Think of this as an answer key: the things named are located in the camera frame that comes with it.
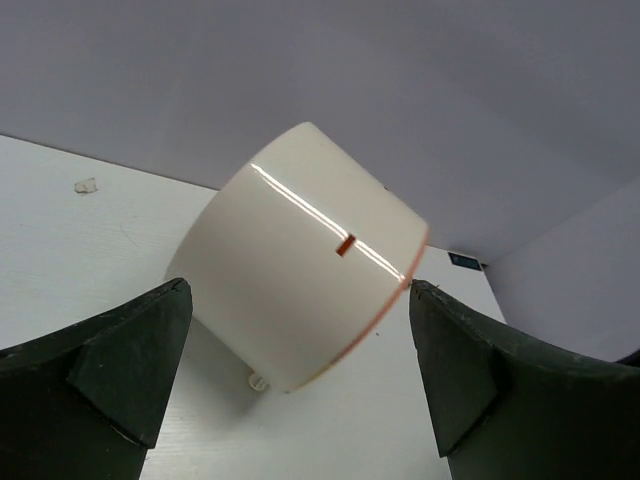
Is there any white cylindrical drawer organizer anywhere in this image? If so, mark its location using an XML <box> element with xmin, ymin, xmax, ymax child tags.
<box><xmin>167</xmin><ymin>122</ymin><xmax>429</xmax><ymax>392</ymax></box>

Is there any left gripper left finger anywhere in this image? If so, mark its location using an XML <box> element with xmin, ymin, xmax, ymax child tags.
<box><xmin>1</xmin><ymin>278</ymin><xmax>193</xmax><ymax>480</ymax></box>

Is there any blue label right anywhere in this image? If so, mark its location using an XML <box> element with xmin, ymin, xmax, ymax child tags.
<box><xmin>448</xmin><ymin>252</ymin><xmax>483</xmax><ymax>271</ymax></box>

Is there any small white scrap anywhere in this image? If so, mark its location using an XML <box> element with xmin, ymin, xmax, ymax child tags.
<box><xmin>74</xmin><ymin>177</ymin><xmax>98</xmax><ymax>195</ymax></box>

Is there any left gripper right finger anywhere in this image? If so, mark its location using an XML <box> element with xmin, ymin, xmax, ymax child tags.
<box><xmin>409</xmin><ymin>280</ymin><xmax>639</xmax><ymax>479</ymax></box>

